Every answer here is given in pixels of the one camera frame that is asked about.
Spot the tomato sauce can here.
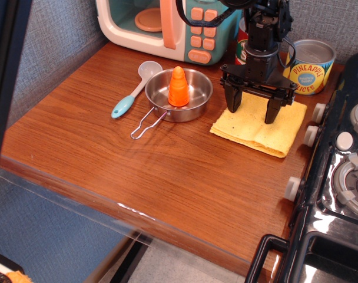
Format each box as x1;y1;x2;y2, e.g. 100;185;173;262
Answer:
234;17;248;65

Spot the yellow rag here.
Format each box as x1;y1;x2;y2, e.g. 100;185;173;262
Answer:
210;93;307;158

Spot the black toy stove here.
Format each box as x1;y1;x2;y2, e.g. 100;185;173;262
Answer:
246;53;358;282

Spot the toy microwave teal and white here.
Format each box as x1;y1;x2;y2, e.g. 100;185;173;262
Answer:
96;0;242;65

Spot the orange plush object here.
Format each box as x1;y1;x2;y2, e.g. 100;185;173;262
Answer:
0;271;32;283

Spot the orange toy carrot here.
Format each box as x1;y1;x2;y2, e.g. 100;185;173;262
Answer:
168;66;190;107

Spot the black braided cable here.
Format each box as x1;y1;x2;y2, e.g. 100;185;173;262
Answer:
175;0;237;29

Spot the small steel pan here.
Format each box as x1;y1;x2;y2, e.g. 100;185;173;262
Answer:
131;66;213;140

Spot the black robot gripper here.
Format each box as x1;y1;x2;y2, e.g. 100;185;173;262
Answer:
221;48;297;124

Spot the white teal spoon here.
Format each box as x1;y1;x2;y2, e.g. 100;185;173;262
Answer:
111;61;163;119

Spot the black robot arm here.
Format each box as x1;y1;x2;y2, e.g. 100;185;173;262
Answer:
221;1;298;124

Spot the clear acrylic guard panel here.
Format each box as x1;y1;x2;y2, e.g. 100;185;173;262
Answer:
0;169;244;282

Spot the pineapple slices can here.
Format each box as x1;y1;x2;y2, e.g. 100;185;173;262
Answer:
283;39;336;96

